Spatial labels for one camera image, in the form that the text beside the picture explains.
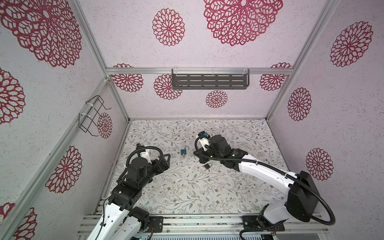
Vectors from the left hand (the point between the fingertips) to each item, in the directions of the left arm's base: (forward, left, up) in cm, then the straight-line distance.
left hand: (165, 160), depth 73 cm
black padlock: (+7, -23, -22) cm, 32 cm away
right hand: (+7, -14, -1) cm, 16 cm away
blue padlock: (+18, -8, -20) cm, 28 cm away
